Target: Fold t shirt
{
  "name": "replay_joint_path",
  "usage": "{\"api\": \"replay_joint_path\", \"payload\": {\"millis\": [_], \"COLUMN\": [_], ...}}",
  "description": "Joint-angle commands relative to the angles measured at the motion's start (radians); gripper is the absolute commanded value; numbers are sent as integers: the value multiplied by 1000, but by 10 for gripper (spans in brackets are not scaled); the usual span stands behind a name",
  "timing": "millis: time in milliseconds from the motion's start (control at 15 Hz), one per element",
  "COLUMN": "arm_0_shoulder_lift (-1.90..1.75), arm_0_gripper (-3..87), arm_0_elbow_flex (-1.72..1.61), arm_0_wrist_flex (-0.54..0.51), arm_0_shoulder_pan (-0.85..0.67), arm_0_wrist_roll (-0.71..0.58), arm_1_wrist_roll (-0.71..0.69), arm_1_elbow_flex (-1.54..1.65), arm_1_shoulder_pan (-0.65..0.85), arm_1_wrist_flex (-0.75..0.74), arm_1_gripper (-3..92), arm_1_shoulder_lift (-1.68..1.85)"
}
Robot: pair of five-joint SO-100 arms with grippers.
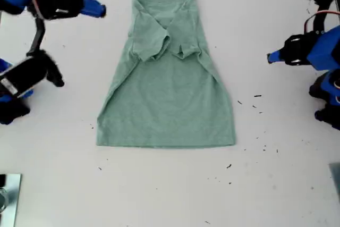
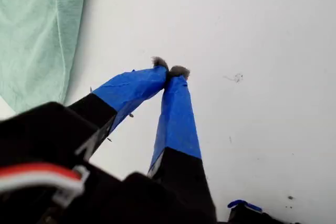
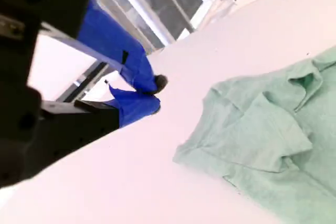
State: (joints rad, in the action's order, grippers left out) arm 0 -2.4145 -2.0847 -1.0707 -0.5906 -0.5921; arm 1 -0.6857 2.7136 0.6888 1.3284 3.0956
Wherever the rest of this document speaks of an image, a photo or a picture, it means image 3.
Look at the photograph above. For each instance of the mint green t-shirt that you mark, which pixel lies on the mint green t-shirt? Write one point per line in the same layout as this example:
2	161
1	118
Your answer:
262	142

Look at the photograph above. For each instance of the black rail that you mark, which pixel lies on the black rail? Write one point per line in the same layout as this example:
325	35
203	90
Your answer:
92	73

